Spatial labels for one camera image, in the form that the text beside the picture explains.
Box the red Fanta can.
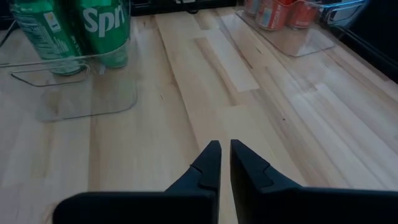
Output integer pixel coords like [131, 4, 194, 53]
[287, 0, 321, 29]
[255, 0, 295, 31]
[243, 0, 262, 16]

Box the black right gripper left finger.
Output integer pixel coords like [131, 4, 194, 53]
[52, 139, 223, 224]

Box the clear plastic bin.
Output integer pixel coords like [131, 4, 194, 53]
[0, 0, 139, 123]
[234, 0, 371, 58]

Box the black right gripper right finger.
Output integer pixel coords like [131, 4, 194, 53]
[230, 139, 398, 224]

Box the green Sprite can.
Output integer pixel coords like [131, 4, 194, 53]
[9, 0, 85, 76]
[73, 0, 132, 69]

